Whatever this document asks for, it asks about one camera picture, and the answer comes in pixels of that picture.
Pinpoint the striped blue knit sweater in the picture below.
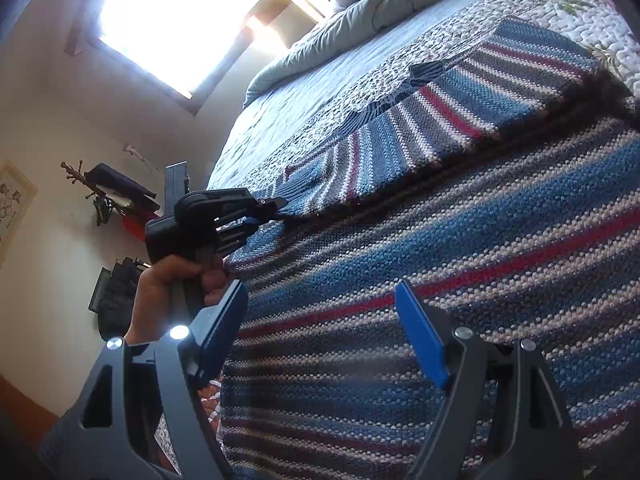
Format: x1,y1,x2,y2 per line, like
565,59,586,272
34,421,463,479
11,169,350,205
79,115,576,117
199,14,640,480

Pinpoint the person's left hand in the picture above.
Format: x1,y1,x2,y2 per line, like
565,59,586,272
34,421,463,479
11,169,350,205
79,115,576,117
124,255,232,346

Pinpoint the red bag on rack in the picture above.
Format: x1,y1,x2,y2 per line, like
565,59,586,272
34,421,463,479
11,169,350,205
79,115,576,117
122,214,156,242

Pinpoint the wooden coat rack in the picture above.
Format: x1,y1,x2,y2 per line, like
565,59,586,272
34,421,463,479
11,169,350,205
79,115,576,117
60,162,107,200

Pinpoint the bright window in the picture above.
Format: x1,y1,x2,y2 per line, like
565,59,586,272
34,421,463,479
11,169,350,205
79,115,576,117
64,0,330,115

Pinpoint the floral quilted bedspread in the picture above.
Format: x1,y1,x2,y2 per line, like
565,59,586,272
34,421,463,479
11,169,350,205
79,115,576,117
150,0,640,476

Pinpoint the framed wall picture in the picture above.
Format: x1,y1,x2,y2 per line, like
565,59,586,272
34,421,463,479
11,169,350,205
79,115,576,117
0,160,38,263

